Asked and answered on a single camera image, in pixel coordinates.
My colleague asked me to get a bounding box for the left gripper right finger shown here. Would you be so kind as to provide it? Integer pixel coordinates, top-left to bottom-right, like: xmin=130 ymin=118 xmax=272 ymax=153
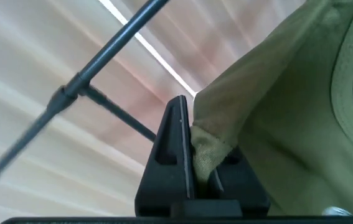
xmin=209 ymin=145 xmax=271 ymax=218

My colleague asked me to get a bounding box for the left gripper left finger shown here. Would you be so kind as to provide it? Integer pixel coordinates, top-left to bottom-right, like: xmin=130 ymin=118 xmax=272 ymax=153
xmin=134 ymin=94 xmax=196 ymax=218

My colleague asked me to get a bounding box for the green long-sleeved shirt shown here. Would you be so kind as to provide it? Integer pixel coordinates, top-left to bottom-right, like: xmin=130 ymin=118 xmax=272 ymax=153
xmin=189 ymin=0 xmax=353 ymax=217

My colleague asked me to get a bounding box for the black clothes rack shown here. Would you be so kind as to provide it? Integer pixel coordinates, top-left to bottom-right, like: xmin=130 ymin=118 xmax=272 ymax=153
xmin=0 ymin=0 xmax=171 ymax=181

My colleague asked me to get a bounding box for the beige curtain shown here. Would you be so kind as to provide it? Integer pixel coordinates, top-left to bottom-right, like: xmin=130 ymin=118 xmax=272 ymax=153
xmin=0 ymin=0 xmax=308 ymax=218

